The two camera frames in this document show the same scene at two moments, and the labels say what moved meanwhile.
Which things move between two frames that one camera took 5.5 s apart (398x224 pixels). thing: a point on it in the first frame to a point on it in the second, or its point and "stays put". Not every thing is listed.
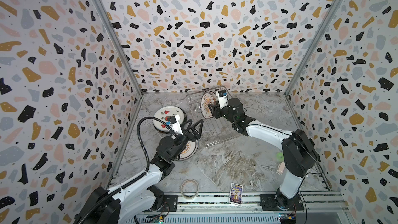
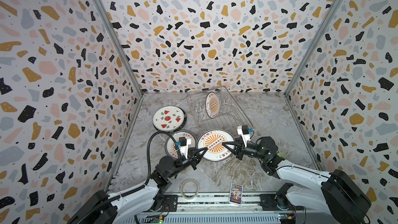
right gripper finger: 215,110 to 232,146
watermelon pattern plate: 165,112 stays put
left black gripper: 194,136 to 193,159
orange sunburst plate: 207,98 to 212,139
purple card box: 236,193 stays put
